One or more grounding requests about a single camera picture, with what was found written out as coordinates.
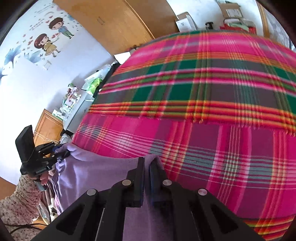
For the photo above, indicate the white flat box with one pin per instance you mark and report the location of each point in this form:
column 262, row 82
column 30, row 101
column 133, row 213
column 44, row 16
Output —
column 122, row 58

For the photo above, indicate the white cardboard box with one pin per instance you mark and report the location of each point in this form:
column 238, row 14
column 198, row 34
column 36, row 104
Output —
column 186, row 22

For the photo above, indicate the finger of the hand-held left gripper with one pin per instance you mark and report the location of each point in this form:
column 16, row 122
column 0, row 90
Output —
column 48, row 147
column 62, row 154

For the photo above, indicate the person's left hand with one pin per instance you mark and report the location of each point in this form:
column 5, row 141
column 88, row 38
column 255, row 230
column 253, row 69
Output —
column 45, row 179

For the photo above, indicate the wooden wardrobe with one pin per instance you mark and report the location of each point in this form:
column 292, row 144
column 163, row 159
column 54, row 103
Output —
column 115, row 20

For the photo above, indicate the group of toiletry bottles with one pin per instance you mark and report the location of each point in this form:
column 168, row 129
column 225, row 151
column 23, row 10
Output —
column 69, row 102

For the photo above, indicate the white wall socket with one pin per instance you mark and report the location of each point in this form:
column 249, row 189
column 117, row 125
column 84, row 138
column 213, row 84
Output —
column 47, row 65

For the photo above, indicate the small black object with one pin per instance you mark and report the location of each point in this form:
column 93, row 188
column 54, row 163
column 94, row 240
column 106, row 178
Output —
column 209, row 26

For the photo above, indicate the black cloth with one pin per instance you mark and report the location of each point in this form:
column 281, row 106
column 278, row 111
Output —
column 109, row 74

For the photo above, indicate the clear plastic door curtain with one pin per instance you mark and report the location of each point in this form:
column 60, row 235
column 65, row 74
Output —
column 279, row 30

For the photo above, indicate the wooden headboard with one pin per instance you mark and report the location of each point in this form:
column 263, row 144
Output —
column 47, row 127

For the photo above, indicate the white plastic bag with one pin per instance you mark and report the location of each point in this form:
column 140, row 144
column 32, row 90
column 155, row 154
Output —
column 94, row 81

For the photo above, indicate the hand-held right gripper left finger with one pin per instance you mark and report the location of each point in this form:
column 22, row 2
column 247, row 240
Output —
column 140, row 183

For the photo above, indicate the person's left forearm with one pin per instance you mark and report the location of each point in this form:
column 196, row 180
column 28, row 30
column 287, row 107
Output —
column 18, row 204

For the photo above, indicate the plaid bed sheet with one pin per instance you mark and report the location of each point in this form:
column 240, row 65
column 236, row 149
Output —
column 196, row 104

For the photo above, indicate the white nightstand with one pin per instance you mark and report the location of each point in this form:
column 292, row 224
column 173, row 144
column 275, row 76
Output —
column 78, row 111

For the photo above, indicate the purple fleece pants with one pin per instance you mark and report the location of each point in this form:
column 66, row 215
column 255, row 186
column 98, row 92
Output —
column 97, row 166

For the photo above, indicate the wooden door frame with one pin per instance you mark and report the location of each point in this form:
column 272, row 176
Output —
column 263, row 18

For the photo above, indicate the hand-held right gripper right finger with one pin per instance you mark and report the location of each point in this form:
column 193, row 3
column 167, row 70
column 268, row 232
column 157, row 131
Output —
column 153, row 183

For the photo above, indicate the cartoon wall sticker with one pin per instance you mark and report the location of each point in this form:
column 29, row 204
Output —
column 44, row 44

